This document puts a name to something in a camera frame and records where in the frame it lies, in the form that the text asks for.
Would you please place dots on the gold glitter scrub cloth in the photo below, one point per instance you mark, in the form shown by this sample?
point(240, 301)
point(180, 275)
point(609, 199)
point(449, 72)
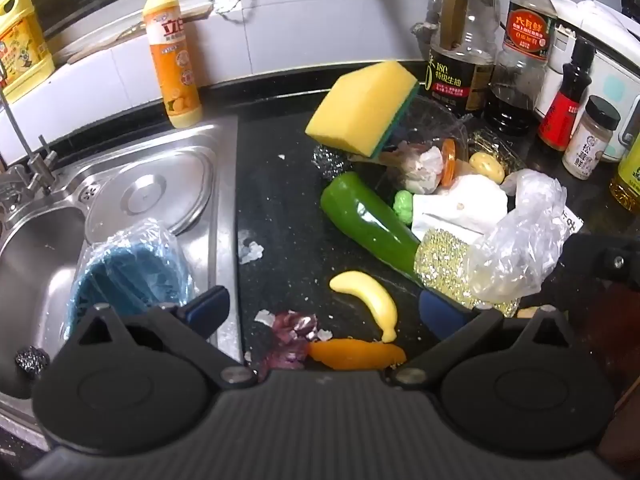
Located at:
point(439, 265)

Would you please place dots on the white paper napkin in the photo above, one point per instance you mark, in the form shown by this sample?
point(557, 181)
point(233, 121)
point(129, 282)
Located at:
point(472, 202)

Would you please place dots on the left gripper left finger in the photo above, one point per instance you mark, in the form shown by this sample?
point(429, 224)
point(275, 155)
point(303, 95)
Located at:
point(205, 313)

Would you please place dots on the purple onion scraps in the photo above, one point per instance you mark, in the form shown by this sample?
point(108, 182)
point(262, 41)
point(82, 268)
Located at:
point(292, 333)

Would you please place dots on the round sink lid cover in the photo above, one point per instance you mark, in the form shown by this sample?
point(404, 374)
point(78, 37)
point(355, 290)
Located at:
point(172, 188)

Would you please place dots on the thin drinking water tap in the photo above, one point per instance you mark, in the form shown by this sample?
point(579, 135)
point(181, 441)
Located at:
point(41, 166)

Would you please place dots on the large green pepper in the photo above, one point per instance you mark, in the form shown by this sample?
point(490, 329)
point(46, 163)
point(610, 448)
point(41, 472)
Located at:
point(362, 215)

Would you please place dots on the small red label sauce bottle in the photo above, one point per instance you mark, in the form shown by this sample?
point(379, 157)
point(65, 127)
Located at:
point(558, 123)

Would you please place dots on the dark vinegar bottle yellow cap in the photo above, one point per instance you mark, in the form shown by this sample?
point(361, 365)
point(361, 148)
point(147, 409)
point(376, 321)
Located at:
point(520, 67)

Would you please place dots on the yellow toy banana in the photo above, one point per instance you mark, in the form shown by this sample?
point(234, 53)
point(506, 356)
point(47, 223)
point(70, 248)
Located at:
point(379, 302)

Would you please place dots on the yellow green sponge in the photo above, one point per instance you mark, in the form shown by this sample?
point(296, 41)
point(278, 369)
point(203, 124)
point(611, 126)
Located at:
point(360, 110)

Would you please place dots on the steel wool ball in sink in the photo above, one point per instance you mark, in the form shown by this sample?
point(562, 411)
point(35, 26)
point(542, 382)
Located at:
point(32, 361)

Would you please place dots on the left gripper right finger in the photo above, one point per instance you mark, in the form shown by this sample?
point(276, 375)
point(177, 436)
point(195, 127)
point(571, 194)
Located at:
point(446, 318)

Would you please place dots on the yellow toy potato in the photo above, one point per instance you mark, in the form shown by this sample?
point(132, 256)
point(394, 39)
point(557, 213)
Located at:
point(488, 166)

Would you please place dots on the white rice cooker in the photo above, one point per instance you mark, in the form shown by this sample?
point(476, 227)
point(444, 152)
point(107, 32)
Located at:
point(614, 70)

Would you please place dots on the orange carrot slice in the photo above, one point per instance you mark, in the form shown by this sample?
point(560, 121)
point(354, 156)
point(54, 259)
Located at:
point(448, 162)

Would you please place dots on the small green toy broccoli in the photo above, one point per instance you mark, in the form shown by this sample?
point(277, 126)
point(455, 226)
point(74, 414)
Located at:
point(403, 206)

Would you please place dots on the white paper scrap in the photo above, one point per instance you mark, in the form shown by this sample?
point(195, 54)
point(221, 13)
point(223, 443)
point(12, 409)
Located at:
point(249, 252)

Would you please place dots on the clear plastic bag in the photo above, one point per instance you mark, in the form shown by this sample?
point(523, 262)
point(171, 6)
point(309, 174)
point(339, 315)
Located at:
point(514, 258)

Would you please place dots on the orange dish soap bottle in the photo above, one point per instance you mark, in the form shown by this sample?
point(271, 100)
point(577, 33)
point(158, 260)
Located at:
point(164, 29)

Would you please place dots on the yellow detergent jug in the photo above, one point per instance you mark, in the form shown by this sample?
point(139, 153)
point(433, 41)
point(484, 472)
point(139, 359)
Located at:
point(24, 52)

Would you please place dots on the clear glass bowl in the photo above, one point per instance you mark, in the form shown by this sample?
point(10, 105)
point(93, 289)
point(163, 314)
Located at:
point(427, 122)

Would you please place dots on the steel wool ball on counter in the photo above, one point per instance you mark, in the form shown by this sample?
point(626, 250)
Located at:
point(330, 162)

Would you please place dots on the large soy sauce bottle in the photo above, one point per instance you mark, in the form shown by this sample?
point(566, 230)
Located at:
point(462, 53)

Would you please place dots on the white pepper shaker jar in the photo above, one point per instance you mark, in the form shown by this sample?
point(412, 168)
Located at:
point(590, 138)

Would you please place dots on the blue bin with plastic liner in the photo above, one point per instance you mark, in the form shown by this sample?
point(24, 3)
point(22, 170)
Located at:
point(133, 270)

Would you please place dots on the yellow cooking oil bottle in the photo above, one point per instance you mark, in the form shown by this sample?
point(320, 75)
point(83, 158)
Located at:
point(625, 185)

